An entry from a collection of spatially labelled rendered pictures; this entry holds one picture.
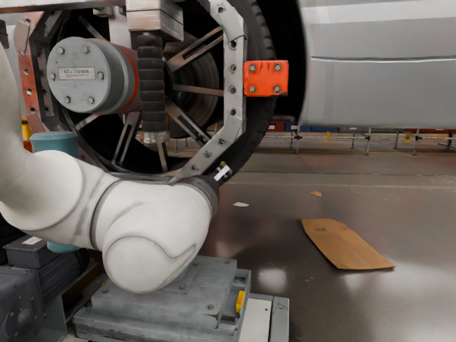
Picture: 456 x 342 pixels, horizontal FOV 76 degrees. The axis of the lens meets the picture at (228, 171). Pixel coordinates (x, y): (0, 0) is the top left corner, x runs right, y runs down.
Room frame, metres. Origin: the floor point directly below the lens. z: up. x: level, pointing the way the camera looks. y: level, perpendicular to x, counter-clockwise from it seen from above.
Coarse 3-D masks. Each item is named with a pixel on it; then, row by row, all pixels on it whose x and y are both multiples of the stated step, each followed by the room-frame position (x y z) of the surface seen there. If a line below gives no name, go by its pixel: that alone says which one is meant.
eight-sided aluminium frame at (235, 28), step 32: (224, 0) 0.63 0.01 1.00; (32, 32) 0.72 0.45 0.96; (224, 32) 0.63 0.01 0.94; (32, 64) 0.72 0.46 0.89; (224, 64) 0.63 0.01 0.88; (32, 96) 0.73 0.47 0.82; (224, 96) 0.63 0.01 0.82; (32, 128) 0.73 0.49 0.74; (64, 128) 0.77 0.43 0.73; (224, 128) 0.62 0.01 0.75; (96, 160) 0.75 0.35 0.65; (192, 160) 0.64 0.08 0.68
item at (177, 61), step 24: (72, 24) 0.81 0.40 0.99; (96, 24) 0.89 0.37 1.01; (192, 48) 0.75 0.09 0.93; (168, 72) 0.77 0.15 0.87; (168, 96) 0.77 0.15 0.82; (72, 120) 0.81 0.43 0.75; (96, 120) 0.83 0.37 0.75; (120, 120) 1.02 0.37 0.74; (192, 120) 0.75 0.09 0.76; (96, 144) 0.82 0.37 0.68; (120, 144) 0.80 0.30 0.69; (120, 168) 0.78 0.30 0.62; (144, 168) 0.81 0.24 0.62; (168, 168) 0.77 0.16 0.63
